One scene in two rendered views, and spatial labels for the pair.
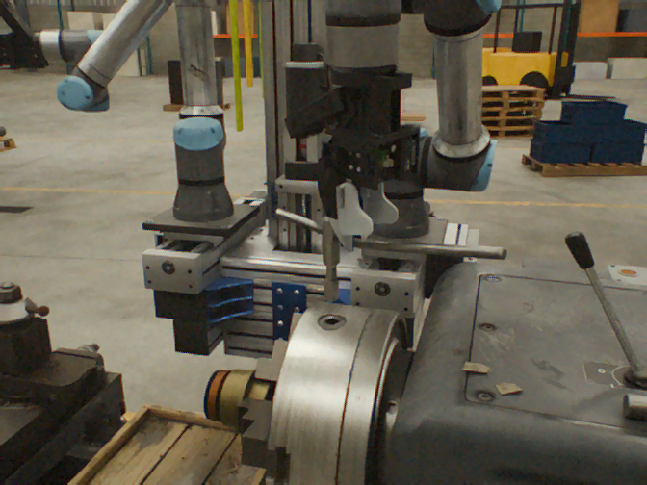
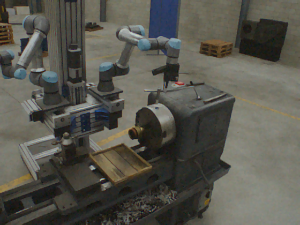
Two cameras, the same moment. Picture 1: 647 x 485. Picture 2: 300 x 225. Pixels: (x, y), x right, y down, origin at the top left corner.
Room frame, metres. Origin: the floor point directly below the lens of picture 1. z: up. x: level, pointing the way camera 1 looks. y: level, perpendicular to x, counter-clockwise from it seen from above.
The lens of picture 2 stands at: (-0.14, 1.34, 1.98)
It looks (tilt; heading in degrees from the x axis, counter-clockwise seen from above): 26 degrees down; 303
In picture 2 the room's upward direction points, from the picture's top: 4 degrees clockwise
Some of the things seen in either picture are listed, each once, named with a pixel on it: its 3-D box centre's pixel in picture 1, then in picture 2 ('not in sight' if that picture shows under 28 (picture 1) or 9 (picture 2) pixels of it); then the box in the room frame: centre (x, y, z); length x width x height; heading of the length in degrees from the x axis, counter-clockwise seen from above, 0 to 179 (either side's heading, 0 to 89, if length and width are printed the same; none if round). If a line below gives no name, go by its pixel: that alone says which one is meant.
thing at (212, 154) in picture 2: not in sight; (181, 174); (0.65, -0.41, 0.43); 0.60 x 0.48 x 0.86; 74
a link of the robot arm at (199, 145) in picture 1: (199, 147); (49, 81); (1.50, 0.31, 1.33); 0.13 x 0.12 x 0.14; 7
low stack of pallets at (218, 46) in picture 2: not in sight; (216, 47); (3.26, -7.83, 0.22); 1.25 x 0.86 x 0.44; 86
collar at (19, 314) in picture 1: (12, 306); (66, 139); (0.99, 0.55, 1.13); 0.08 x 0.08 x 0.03
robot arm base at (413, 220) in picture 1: (398, 208); (105, 83); (1.37, -0.17, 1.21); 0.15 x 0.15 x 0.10
